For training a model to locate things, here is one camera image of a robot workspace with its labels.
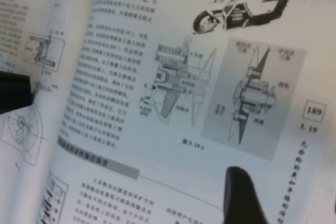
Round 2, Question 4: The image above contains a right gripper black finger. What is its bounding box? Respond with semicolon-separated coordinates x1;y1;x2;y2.
223;166;277;224

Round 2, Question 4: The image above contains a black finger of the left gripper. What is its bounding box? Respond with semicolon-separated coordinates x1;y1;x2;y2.
0;71;35;115

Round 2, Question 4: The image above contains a hardcover technical book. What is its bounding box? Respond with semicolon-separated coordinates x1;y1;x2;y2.
0;0;336;224

